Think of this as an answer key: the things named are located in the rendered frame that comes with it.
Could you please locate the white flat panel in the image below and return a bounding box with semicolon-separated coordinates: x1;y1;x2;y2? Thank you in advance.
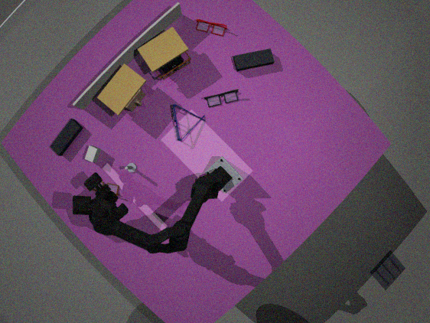
73;3;182;109

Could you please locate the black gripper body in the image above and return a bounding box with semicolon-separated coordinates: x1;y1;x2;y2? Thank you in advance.
84;172;129;220

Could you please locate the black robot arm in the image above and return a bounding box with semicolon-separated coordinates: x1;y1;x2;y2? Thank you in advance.
73;166;232;253

